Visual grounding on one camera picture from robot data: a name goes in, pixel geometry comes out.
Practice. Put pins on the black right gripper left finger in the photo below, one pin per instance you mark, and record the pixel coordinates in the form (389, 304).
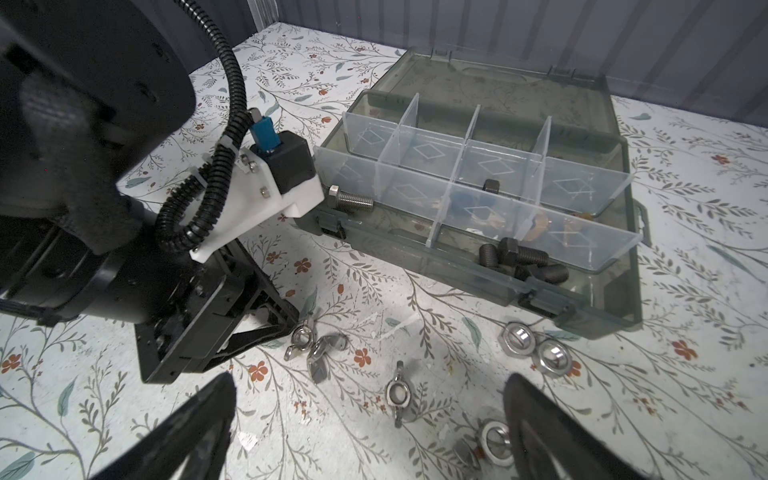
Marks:
(191, 443)

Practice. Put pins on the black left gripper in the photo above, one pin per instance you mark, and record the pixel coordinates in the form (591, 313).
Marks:
(221, 313)

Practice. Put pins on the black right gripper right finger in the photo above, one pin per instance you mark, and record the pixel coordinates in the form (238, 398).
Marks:
(543, 437)

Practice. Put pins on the silver hex bolt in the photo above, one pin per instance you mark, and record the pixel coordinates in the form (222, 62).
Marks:
(339, 199)

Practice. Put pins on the black hex nut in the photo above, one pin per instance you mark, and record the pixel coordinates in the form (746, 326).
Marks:
(491, 186)

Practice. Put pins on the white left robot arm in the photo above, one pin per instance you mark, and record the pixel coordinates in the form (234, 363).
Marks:
(88, 89)

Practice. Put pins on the silver cap nut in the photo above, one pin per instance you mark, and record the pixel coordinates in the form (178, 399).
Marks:
(495, 443)

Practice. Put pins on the transparent green compartment organizer box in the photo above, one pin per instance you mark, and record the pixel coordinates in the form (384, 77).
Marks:
(504, 181)

